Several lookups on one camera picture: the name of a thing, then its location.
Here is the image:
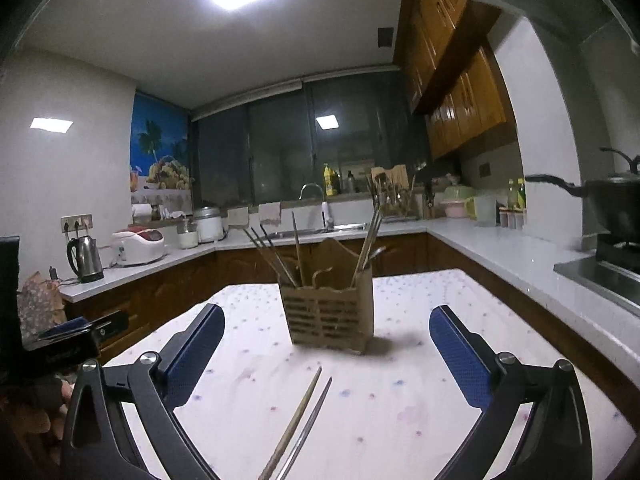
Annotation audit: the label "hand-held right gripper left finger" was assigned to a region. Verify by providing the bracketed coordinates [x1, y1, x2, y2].
[60, 302, 226, 480]

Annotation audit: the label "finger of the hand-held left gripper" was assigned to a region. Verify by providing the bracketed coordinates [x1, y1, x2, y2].
[92, 310, 130, 337]
[36, 321, 93, 341]

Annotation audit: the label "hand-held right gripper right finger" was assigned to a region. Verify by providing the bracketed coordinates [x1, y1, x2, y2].
[429, 304, 593, 480]

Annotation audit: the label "wooden chopstick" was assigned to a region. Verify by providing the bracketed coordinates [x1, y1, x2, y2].
[291, 211, 306, 288]
[257, 366, 323, 480]

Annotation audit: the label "metal chopstick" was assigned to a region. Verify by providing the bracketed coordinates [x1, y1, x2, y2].
[351, 212, 385, 288]
[360, 205, 382, 266]
[275, 376, 333, 480]

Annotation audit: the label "wooden utensil holder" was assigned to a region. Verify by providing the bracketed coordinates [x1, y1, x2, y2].
[277, 237, 375, 356]

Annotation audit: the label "person's left hand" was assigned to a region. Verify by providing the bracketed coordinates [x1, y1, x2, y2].
[42, 379, 77, 433]

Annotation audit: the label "floral cloth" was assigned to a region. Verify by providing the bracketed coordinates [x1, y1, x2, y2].
[20, 272, 67, 336]

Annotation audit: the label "steel electric kettle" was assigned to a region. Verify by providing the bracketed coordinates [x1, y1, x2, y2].
[66, 235, 105, 283]

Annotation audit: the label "white and red rice cooker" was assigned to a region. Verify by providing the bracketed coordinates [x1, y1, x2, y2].
[111, 227, 166, 267]

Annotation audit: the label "dotted white tablecloth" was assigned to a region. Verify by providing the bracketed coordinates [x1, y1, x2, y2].
[102, 269, 636, 480]

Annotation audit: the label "wooden lower cabinets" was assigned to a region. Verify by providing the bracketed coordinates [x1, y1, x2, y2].
[60, 232, 640, 411]

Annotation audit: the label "wooden cabinets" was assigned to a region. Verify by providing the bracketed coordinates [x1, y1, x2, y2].
[60, 232, 640, 411]
[395, 0, 518, 161]

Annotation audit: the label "glass jar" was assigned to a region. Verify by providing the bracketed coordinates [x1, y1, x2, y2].
[177, 220, 200, 250]

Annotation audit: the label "dark chopstick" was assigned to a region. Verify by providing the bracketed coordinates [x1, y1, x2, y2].
[251, 226, 300, 287]
[242, 227, 296, 288]

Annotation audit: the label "white lidded pot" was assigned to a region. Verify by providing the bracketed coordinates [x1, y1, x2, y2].
[193, 206, 225, 243]

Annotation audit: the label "green and pink bowls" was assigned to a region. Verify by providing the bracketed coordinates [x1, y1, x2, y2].
[440, 185, 476, 218]

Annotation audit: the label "steel gas stove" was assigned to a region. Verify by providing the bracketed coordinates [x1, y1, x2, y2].
[554, 235, 640, 316]

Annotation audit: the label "steel sink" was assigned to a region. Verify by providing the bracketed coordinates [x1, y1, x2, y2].
[270, 222, 381, 238]

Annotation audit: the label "metal utensil drying rack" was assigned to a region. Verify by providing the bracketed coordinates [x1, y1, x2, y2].
[367, 164, 421, 223]

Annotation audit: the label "curved metal faucet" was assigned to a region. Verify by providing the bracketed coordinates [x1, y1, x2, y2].
[300, 183, 326, 211]

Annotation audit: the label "square ceiling light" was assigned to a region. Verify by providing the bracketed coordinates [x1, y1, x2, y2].
[30, 116, 75, 134]

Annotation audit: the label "dark kitchen window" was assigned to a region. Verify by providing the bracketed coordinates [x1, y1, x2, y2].
[192, 67, 431, 206]

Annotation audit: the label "black wok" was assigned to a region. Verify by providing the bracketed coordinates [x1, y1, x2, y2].
[525, 147, 640, 241]

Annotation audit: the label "wooden upper cabinets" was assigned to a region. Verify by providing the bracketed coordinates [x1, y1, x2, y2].
[395, 0, 518, 161]

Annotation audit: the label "tropical fruit wall poster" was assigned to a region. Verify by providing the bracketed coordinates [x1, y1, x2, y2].
[131, 95, 193, 206]

